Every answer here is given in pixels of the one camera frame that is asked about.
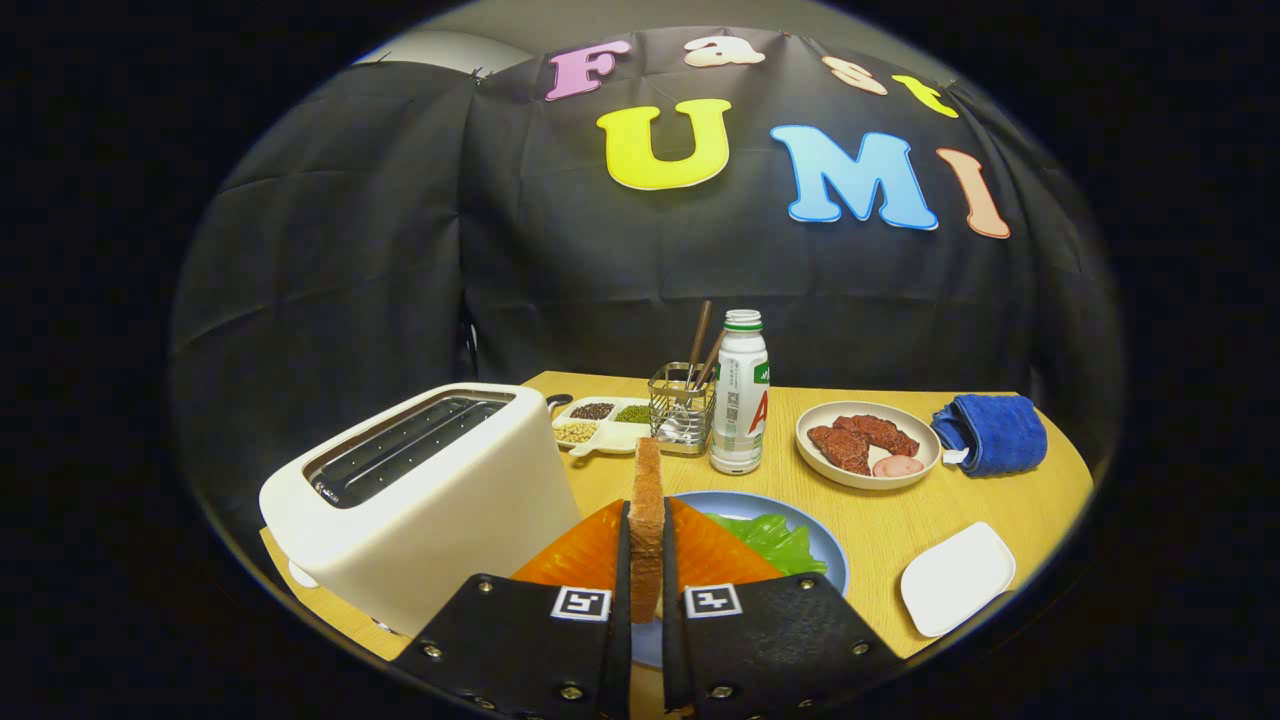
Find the white divided seed dish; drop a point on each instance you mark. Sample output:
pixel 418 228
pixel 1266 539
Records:
pixel 610 437

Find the beige round plate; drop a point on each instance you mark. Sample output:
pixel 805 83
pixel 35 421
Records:
pixel 825 412

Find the white drink bottle green cap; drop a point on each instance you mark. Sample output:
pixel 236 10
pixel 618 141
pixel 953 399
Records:
pixel 735 430

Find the small pink ham slice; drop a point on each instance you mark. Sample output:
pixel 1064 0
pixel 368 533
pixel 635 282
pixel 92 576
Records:
pixel 898 466

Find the blue round plate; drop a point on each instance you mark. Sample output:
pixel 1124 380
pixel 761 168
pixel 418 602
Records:
pixel 740 503

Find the blue folded towel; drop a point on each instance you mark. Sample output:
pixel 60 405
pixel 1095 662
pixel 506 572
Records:
pixel 1000 435

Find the brown chopstick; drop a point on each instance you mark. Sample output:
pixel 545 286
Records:
pixel 713 360
pixel 701 340

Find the white toaster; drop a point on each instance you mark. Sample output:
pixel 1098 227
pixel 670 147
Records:
pixel 430 540

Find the white square plate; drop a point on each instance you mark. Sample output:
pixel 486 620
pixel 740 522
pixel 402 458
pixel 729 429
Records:
pixel 955 580

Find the toasted bread slice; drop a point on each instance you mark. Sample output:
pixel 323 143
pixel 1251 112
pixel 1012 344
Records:
pixel 647 520

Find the green lettuce leaf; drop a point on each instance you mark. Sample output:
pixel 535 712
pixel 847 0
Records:
pixel 775 545

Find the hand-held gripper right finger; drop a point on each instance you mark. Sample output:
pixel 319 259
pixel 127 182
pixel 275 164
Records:
pixel 670 570

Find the brown meat piece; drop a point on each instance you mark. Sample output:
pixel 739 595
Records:
pixel 840 450
pixel 880 432

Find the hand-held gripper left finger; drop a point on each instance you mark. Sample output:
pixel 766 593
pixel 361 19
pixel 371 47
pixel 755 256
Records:
pixel 621 575

